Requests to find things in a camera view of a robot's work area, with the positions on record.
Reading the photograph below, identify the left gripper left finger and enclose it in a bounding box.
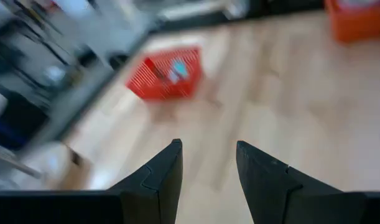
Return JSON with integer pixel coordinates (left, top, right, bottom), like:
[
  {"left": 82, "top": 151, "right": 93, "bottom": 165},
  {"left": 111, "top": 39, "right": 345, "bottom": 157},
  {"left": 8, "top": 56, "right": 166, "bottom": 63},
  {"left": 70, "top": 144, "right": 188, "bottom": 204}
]
[{"left": 0, "top": 138, "right": 184, "bottom": 224}]

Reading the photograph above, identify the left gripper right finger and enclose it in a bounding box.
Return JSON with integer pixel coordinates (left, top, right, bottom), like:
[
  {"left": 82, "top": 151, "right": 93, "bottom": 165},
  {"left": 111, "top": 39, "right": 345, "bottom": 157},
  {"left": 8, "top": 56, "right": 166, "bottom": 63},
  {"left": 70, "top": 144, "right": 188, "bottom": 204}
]
[{"left": 236, "top": 140, "right": 380, "bottom": 224}]

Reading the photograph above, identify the red plastic basket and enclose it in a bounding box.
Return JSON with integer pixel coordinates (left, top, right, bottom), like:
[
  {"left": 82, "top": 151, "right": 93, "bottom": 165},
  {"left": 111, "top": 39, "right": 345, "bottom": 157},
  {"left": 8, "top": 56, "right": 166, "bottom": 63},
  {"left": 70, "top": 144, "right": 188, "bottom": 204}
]
[{"left": 124, "top": 45, "right": 205, "bottom": 101}]

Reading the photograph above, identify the orange plastic basket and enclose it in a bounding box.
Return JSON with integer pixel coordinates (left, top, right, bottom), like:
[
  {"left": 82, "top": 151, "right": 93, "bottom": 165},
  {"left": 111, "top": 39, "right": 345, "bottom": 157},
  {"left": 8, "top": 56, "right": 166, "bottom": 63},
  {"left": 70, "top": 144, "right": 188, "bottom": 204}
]
[{"left": 324, "top": 0, "right": 380, "bottom": 44}]

